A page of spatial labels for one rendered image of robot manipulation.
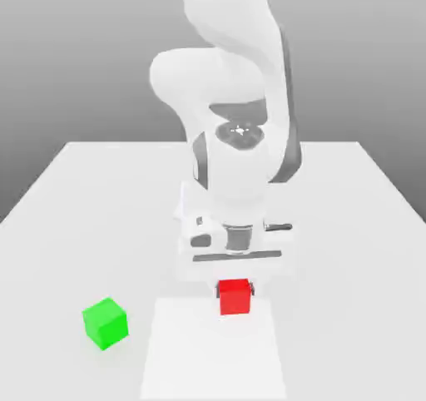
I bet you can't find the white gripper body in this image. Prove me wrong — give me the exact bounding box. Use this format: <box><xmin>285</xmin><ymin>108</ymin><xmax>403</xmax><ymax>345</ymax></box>
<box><xmin>176</xmin><ymin>245</ymin><xmax>296</xmax><ymax>285</ymax></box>

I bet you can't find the small red cube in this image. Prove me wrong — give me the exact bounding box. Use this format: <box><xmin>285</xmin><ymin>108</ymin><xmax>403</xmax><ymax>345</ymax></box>
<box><xmin>217</xmin><ymin>278</ymin><xmax>252</xmax><ymax>316</ymax></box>

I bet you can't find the small green cube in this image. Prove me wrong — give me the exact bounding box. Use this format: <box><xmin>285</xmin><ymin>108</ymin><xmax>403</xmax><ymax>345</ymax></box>
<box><xmin>82</xmin><ymin>296</ymin><xmax>130</xmax><ymax>352</ymax></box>

